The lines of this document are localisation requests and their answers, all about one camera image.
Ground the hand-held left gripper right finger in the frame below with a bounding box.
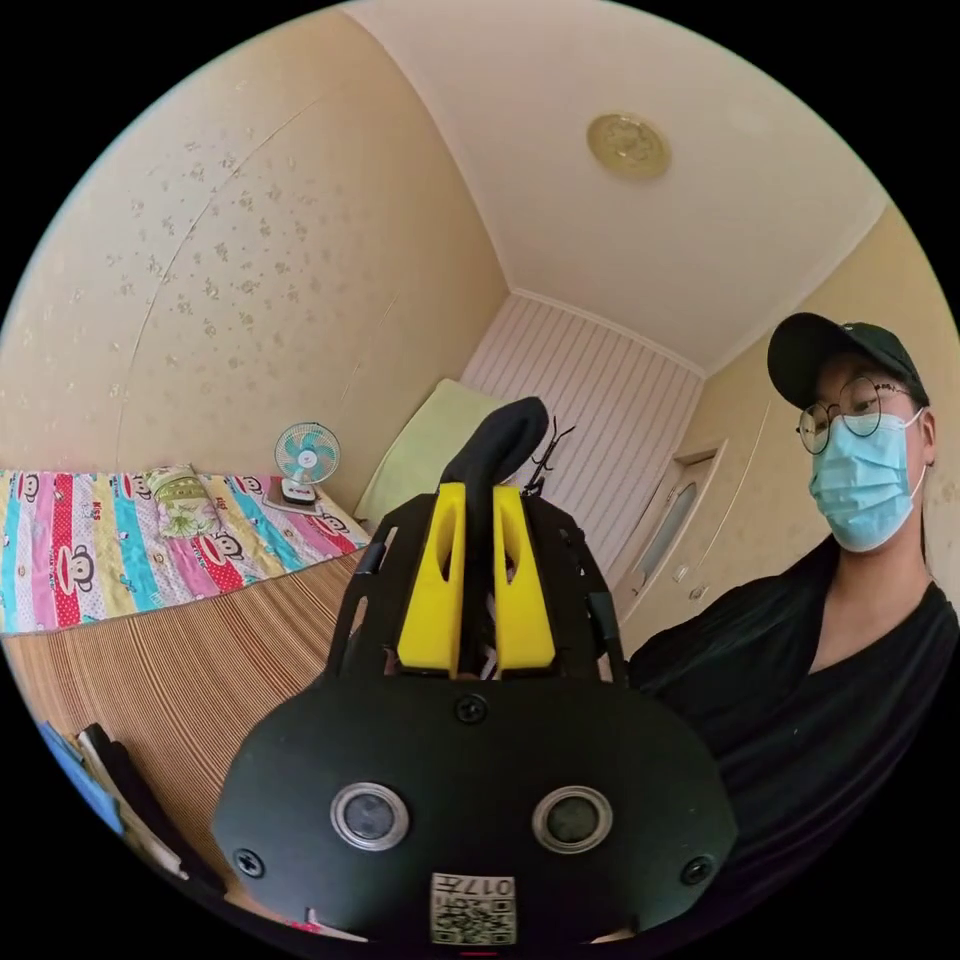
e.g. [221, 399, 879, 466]
[491, 484, 558, 670]

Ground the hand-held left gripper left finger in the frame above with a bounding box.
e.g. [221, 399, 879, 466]
[396, 482, 468, 670]

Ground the black and white long sleeve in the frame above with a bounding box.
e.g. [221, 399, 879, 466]
[437, 396, 553, 680]

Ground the light green cloth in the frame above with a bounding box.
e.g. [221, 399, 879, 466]
[352, 377, 520, 529]

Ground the black coat rack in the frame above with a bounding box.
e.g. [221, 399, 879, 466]
[527, 414, 579, 498]

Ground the cream door with glass panel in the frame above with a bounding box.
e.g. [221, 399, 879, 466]
[619, 440, 730, 605]

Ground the small teal table fan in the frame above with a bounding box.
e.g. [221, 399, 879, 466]
[272, 422, 342, 510]

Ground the bed with mat and printed quilt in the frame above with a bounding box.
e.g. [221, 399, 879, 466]
[0, 466, 393, 901]

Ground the green flowered pillow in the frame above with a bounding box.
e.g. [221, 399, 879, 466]
[144, 464, 217, 539]

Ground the person's body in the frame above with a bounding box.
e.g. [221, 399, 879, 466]
[626, 311, 960, 928]

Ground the pile of clothes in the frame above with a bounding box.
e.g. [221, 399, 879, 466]
[35, 718, 228, 895]

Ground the round golden ceiling lamp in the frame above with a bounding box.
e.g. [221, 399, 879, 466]
[585, 112, 673, 181]

